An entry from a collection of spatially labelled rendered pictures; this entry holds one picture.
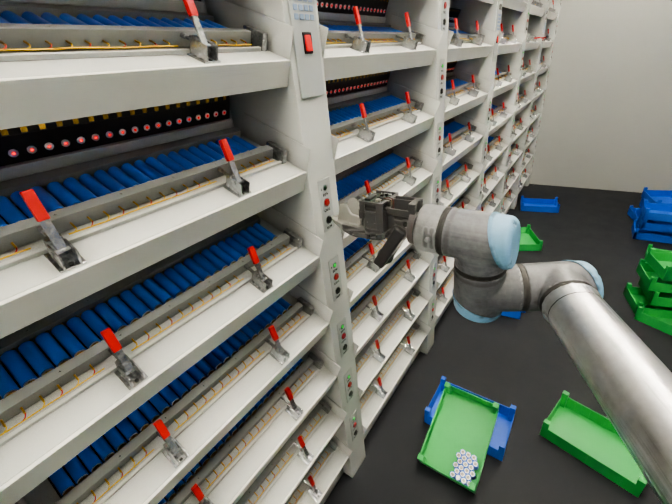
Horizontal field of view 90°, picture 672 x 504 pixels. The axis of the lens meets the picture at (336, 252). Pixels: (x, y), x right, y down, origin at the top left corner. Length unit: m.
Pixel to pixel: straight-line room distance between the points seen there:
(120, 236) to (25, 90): 0.18
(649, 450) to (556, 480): 1.11
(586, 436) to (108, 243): 1.66
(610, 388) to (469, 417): 1.03
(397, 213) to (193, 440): 0.57
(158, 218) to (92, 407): 0.27
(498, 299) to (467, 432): 0.91
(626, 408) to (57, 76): 0.71
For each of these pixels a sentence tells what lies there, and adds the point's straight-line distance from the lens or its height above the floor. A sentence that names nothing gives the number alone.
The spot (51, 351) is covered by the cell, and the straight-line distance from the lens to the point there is 0.65.
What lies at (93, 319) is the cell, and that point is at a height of 1.01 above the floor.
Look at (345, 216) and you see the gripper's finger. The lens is 0.72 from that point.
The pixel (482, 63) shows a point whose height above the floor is 1.28.
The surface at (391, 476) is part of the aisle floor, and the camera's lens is 1.49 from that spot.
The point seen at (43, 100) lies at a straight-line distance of 0.49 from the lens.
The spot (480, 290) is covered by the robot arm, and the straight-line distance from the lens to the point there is 0.65.
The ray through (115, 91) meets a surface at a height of 1.33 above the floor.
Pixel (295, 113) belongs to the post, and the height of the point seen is 1.26.
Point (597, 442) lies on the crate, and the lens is 1.74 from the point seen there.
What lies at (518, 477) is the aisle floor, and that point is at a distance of 1.56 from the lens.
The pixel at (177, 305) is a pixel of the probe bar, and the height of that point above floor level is 0.99.
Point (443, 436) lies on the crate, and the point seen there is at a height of 0.05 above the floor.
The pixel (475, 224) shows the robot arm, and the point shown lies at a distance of 0.60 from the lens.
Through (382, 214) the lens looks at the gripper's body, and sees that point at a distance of 0.65.
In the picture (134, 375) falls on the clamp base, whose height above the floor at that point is 0.95.
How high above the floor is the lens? 1.32
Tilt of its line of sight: 28 degrees down
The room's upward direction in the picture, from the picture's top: 7 degrees counter-clockwise
